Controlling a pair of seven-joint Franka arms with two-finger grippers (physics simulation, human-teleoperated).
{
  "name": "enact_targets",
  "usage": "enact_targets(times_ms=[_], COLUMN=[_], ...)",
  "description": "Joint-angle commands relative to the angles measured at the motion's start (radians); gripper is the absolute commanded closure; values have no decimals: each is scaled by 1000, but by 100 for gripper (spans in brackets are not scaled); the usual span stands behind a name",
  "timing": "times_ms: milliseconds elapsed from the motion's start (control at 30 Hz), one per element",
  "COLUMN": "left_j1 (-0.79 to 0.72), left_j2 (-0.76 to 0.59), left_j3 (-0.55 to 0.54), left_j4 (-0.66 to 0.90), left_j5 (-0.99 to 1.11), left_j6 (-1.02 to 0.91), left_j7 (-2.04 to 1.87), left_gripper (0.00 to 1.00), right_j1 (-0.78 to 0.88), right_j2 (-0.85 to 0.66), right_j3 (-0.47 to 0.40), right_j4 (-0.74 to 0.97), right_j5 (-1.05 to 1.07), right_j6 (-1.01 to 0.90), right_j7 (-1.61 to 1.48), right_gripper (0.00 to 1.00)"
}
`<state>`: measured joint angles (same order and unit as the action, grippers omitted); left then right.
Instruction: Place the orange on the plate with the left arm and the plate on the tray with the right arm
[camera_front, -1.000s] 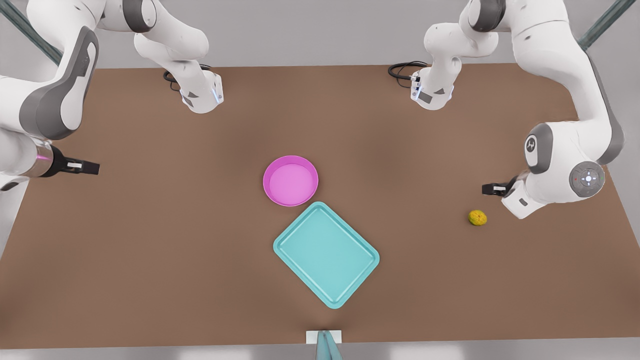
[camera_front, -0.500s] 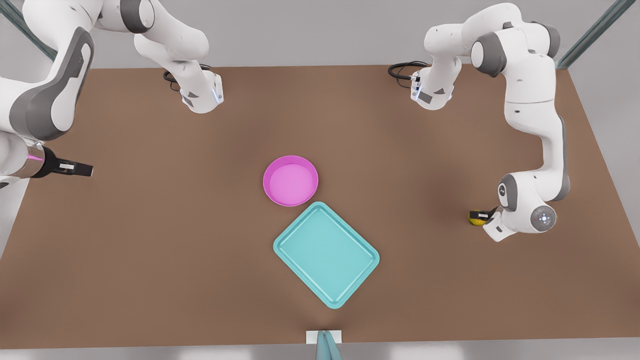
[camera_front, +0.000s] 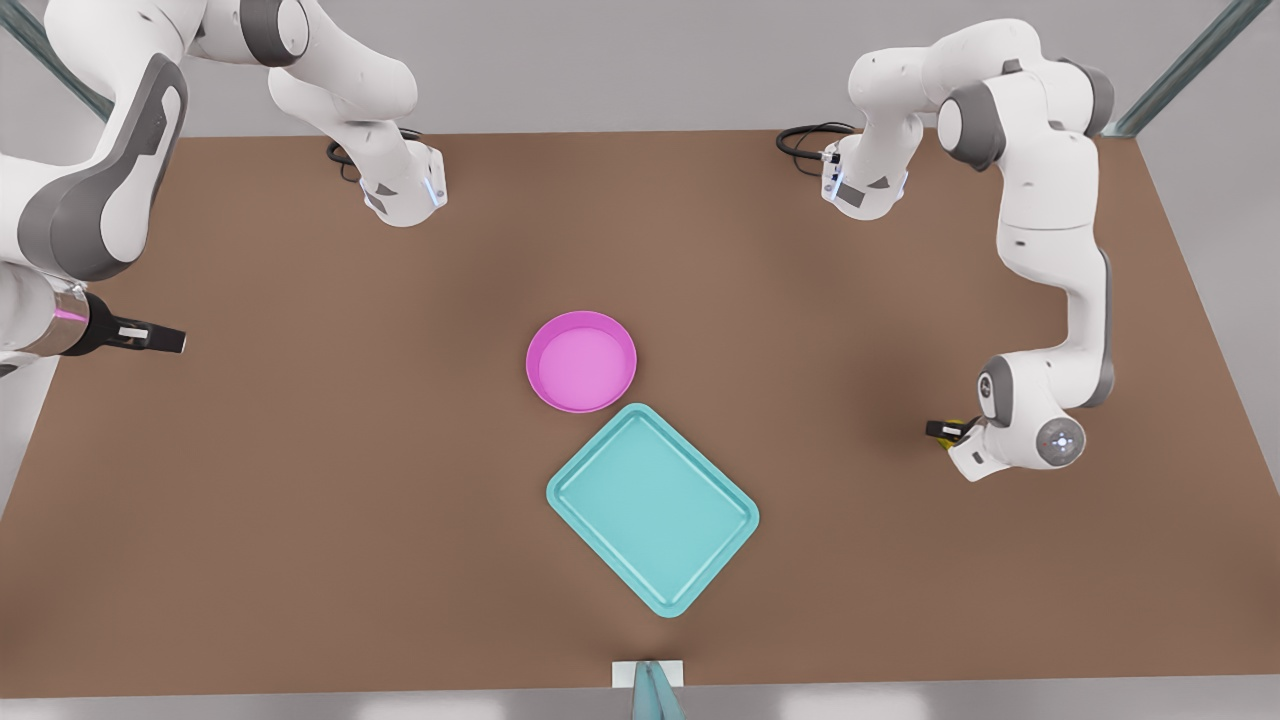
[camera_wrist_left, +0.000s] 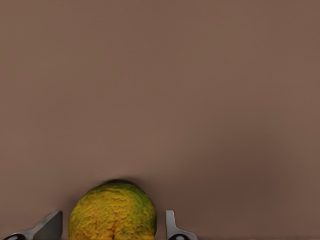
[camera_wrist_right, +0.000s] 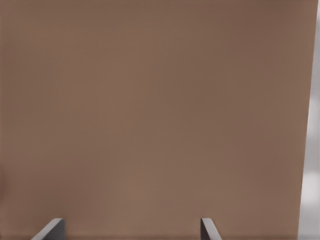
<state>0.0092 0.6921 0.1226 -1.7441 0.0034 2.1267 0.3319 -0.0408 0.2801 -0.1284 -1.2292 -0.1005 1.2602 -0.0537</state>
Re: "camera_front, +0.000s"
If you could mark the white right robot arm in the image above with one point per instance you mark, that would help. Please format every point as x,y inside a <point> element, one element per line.
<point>120,190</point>

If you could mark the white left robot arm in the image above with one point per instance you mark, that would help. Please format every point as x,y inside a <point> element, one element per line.
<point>1050,200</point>

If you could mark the teal rectangular tray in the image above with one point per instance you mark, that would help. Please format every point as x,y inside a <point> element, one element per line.
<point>652,510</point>

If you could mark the silver frame post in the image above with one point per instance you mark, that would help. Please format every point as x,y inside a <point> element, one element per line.
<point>1185,65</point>
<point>55,60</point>
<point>652,690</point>

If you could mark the pink round plate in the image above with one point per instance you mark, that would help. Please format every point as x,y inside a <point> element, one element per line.
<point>581,362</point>

